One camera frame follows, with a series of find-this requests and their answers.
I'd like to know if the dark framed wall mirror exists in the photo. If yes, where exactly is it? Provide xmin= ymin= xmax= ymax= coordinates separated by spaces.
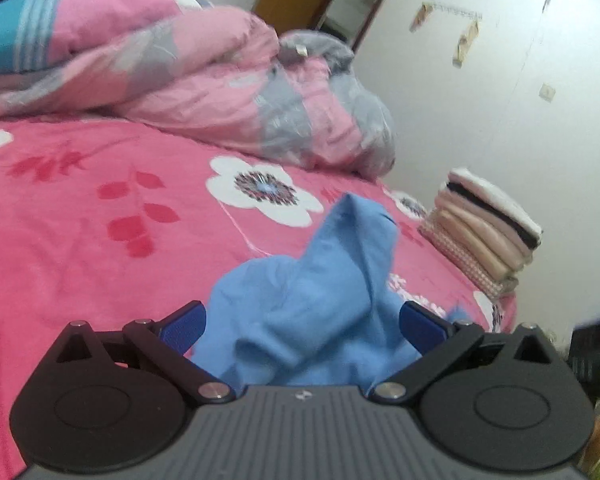
xmin=310 ymin=0 xmax=384 ymax=51

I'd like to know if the white wall switch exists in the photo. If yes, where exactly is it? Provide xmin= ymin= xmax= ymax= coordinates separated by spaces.
xmin=539 ymin=84 xmax=556 ymax=103

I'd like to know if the teal pink striped pillow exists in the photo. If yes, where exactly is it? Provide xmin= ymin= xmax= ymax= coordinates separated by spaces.
xmin=0 ymin=0 xmax=209 ymax=75

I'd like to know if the stack of folded pink clothes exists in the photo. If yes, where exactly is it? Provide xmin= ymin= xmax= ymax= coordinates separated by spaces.
xmin=418 ymin=168 xmax=543 ymax=301

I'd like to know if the wall hook rack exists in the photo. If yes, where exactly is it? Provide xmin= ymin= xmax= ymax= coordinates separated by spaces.
xmin=408 ymin=2 xmax=482 ymax=68

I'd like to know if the pink floral bed blanket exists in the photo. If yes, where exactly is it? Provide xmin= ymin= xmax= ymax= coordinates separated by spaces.
xmin=0 ymin=116 xmax=517 ymax=479

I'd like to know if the pink grey quilt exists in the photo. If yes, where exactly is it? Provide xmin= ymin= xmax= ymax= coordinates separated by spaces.
xmin=0 ymin=6 xmax=396 ymax=180

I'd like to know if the light blue t-shirt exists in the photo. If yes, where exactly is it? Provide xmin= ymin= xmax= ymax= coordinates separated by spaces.
xmin=192 ymin=194 xmax=422 ymax=391

